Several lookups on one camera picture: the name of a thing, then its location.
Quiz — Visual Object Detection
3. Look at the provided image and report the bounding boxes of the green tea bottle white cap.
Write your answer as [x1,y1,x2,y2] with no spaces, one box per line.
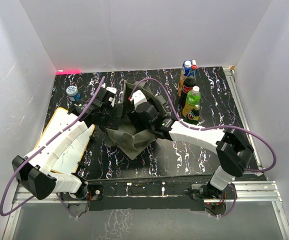
[182,86,201,117]

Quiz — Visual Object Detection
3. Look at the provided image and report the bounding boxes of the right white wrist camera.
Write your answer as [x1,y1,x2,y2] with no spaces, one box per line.
[129,90,147,109]

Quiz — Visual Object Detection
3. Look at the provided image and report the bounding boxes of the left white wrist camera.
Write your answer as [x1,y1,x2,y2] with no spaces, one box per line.
[105,86,117,108]

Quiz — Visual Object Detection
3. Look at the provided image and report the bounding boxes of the purple cable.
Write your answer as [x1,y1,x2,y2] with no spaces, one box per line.
[0,75,106,217]
[130,77,278,173]

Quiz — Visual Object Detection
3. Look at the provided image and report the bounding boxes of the grey canvas bag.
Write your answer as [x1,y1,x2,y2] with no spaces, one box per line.
[101,81,170,160]

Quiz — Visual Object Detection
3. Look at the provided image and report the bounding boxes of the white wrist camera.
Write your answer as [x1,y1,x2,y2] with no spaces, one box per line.
[105,86,117,108]
[129,90,147,109]

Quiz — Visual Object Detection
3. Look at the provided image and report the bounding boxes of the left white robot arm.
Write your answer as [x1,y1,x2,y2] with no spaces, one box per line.
[11,85,122,200]

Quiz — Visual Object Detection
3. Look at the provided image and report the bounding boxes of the blue top juice carton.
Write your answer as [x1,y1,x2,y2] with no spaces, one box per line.
[177,59,197,97]

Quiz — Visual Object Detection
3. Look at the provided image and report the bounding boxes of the blue white bottle cap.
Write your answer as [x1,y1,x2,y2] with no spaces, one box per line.
[66,85,81,102]

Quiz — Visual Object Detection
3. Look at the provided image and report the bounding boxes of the black front mounting rail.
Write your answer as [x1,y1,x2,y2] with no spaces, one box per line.
[84,174,238,212]

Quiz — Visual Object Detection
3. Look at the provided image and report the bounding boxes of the white board orange frame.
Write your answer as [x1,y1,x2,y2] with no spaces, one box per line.
[33,107,95,174]

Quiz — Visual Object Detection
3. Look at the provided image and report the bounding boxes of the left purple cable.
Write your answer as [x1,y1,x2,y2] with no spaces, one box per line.
[0,75,106,217]

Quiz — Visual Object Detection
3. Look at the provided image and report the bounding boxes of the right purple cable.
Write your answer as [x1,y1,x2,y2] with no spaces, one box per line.
[130,77,278,173]

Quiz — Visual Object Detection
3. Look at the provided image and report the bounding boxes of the dark green glass bottle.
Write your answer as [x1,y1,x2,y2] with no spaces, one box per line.
[184,104,201,125]

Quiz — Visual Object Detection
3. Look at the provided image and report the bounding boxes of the cola bottle red cap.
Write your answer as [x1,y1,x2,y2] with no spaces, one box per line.
[179,65,198,107]

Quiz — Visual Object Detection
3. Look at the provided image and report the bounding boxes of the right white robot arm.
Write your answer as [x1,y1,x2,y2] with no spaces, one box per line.
[128,100,254,199]

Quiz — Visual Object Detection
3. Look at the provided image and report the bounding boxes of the aluminium frame rail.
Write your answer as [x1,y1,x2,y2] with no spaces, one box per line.
[223,67,289,240]

